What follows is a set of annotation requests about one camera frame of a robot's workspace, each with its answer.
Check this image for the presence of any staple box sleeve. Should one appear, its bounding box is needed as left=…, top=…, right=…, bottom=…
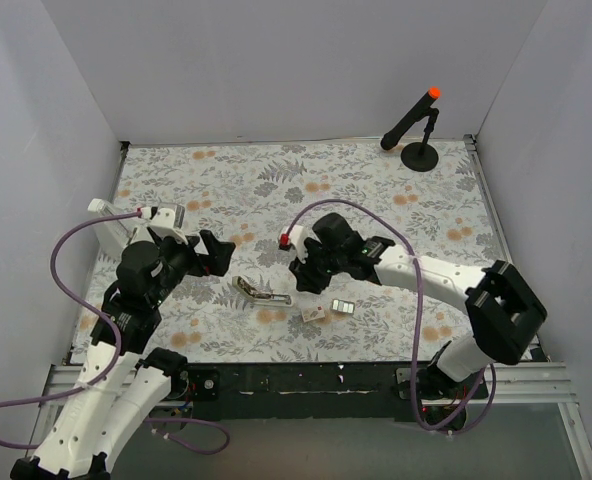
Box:
left=301, top=305, right=327, bottom=323

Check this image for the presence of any beige stapler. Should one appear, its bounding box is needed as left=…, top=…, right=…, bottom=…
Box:
left=231, top=276, right=293, bottom=307

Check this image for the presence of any staple tray with staples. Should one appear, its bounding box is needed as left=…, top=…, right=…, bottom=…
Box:
left=331, top=299, right=355, bottom=315

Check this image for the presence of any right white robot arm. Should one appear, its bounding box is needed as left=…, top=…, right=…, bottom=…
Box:
left=279, top=213, right=547, bottom=399

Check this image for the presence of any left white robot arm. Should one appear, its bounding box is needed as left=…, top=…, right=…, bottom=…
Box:
left=10, top=230, right=236, bottom=479

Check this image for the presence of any white metronome device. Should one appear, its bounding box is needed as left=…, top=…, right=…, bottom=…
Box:
left=88, top=198, right=149, bottom=261

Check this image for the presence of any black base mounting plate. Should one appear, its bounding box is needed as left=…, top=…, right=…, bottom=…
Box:
left=130, top=362, right=490, bottom=421

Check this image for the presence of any floral table mat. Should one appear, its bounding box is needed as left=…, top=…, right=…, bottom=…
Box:
left=69, top=139, right=533, bottom=365

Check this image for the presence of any black microphone orange tip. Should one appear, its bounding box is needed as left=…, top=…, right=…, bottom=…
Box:
left=380, top=86, right=441, bottom=151

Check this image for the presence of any black microphone stand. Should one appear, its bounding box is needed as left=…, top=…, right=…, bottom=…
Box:
left=401, top=108, right=439, bottom=173

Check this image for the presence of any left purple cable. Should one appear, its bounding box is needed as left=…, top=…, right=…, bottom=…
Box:
left=0, top=207, right=232, bottom=455

